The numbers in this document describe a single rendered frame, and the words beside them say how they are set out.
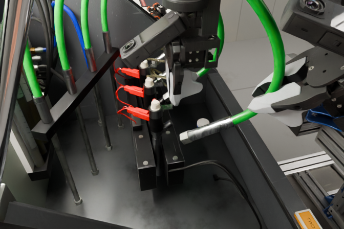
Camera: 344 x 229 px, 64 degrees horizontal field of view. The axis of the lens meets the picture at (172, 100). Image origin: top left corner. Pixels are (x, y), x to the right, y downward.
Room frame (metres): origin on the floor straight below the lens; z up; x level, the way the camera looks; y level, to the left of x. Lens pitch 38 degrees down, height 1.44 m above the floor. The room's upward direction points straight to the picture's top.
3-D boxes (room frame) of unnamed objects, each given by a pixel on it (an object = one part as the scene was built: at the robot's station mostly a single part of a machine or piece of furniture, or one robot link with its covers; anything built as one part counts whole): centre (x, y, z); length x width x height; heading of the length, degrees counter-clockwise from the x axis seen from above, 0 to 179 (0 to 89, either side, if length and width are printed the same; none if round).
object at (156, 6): (1.17, 0.05, 1.01); 0.23 x 0.11 x 0.06; 12
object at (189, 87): (0.41, -0.03, 1.14); 0.06 x 0.03 x 0.09; 102
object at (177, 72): (0.40, -0.01, 1.19); 0.05 x 0.02 x 0.09; 12
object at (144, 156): (0.53, 0.06, 0.91); 0.34 x 0.10 x 0.15; 12
